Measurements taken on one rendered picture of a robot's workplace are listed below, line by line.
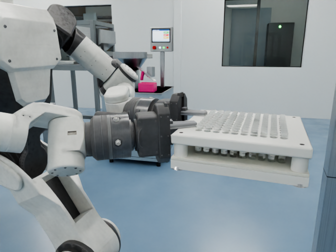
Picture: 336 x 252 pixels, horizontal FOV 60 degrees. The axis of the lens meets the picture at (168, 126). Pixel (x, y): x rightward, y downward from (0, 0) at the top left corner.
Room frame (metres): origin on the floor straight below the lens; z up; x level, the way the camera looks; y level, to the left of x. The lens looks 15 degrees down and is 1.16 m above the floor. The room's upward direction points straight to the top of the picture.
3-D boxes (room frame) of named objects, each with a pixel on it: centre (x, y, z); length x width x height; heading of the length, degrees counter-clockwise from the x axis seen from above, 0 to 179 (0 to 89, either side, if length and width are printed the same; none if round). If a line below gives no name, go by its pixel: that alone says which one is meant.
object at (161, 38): (3.17, 0.07, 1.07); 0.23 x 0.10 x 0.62; 77
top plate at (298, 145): (0.60, -0.16, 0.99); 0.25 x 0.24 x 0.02; 71
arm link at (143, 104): (0.74, 0.01, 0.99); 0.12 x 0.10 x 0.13; 63
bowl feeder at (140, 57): (3.13, 0.33, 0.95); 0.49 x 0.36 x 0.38; 77
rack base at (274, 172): (0.60, -0.16, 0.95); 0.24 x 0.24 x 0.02; 71
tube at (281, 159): (0.50, -0.21, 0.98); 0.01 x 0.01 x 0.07
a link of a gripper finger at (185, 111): (0.70, -0.06, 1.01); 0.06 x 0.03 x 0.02; 63
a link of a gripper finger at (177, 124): (0.58, -0.03, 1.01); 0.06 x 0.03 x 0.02; 103
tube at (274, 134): (0.51, -0.19, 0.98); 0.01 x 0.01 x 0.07
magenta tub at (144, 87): (2.85, 0.20, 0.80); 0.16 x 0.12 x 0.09; 77
